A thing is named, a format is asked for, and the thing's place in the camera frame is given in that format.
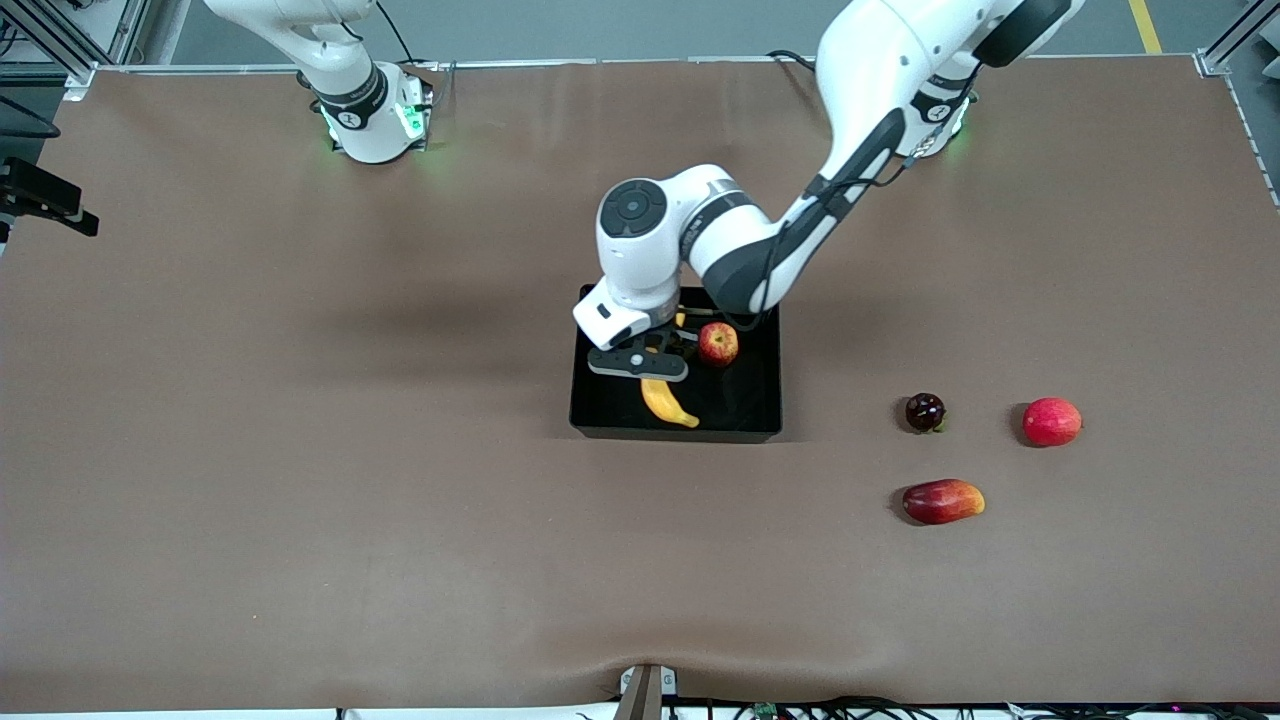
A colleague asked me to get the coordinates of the red yellow apple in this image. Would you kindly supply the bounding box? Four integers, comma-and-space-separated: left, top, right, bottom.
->
697, 321, 741, 368

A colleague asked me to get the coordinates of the brown table cover mat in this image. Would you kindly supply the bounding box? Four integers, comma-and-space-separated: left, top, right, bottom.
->
0, 58, 1280, 713

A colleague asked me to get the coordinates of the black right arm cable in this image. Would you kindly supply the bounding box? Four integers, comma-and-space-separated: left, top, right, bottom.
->
0, 93, 61, 140

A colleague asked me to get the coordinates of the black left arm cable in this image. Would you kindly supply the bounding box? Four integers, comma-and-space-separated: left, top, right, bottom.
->
715, 90, 976, 333

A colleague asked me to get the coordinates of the round red peach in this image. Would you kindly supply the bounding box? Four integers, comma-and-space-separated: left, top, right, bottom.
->
1021, 397, 1084, 448

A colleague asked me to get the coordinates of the aluminium frame profile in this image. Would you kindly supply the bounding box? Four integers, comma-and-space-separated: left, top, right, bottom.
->
0, 0, 151, 101
1195, 0, 1280, 79

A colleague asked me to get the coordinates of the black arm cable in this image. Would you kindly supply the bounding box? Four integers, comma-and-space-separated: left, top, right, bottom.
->
715, 90, 976, 333
0, 93, 61, 140

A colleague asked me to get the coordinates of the grey camera stand bracket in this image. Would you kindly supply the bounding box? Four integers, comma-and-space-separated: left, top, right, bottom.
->
613, 662, 679, 720

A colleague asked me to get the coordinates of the yellow banana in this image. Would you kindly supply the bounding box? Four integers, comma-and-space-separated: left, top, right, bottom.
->
640, 311, 702, 430

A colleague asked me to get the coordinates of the red mango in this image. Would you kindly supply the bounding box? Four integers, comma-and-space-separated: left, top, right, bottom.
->
901, 478, 987, 526

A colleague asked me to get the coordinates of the black right base cable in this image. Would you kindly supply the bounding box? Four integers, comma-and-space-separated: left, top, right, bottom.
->
375, 0, 446, 106

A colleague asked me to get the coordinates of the black plastic box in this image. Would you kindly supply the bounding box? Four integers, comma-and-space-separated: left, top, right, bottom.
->
568, 284, 784, 444

